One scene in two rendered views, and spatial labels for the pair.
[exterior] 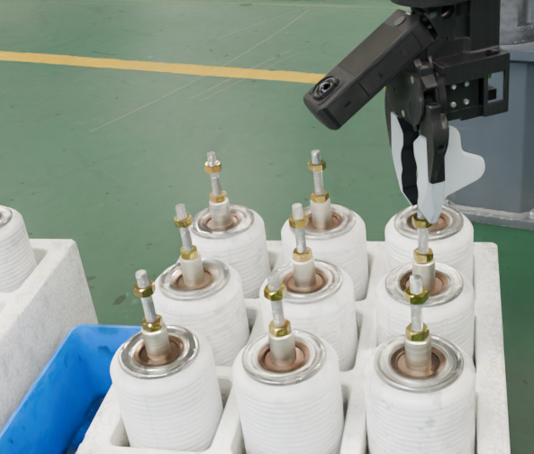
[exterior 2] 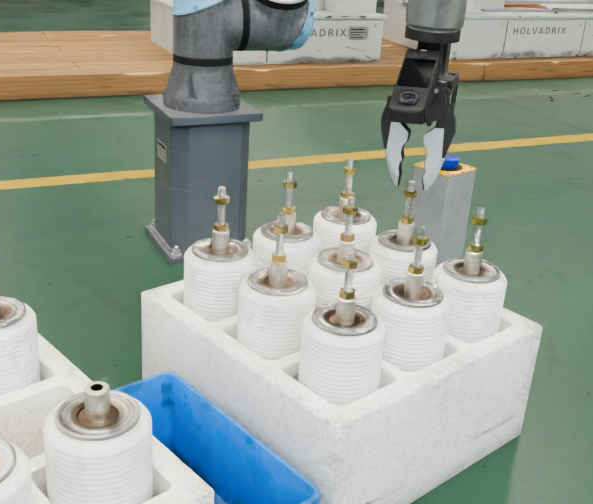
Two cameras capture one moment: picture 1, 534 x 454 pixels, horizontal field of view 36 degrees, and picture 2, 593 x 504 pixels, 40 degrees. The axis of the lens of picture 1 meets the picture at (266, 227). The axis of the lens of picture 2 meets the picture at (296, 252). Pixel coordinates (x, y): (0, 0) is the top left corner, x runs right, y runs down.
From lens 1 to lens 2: 89 cm
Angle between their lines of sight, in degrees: 52
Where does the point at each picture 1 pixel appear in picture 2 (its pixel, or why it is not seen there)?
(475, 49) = (444, 73)
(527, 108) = (242, 159)
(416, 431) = (497, 306)
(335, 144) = (8, 239)
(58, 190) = not seen: outside the picture
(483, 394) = not seen: hidden behind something
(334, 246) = (316, 242)
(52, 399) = not seen: hidden behind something
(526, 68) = (242, 128)
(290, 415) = (444, 324)
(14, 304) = (78, 381)
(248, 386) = (421, 313)
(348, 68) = (414, 85)
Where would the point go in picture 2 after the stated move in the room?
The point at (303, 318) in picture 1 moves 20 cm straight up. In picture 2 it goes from (373, 279) to (390, 128)
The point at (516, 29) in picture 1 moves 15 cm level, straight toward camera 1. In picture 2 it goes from (230, 99) to (277, 118)
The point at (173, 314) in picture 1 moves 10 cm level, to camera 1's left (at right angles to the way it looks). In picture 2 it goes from (294, 307) to (245, 339)
